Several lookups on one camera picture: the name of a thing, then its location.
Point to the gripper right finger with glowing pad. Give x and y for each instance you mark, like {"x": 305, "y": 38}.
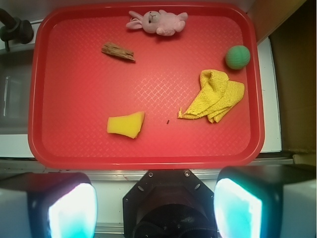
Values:
{"x": 272, "y": 201}

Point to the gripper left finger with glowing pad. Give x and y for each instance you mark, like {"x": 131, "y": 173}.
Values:
{"x": 52, "y": 205}

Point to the brown wood chip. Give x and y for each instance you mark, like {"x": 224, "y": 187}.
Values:
{"x": 112, "y": 49}

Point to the yellow folded cloth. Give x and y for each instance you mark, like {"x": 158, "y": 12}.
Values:
{"x": 217, "y": 96}

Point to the yellow sponge piece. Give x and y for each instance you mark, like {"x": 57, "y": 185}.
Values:
{"x": 128, "y": 125}

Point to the red plastic tray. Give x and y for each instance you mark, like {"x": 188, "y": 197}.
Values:
{"x": 75, "y": 88}

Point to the green ribbed ball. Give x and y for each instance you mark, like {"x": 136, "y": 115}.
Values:
{"x": 237, "y": 57}

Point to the pink plush bunny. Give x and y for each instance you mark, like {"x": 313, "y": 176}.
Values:
{"x": 158, "y": 22}

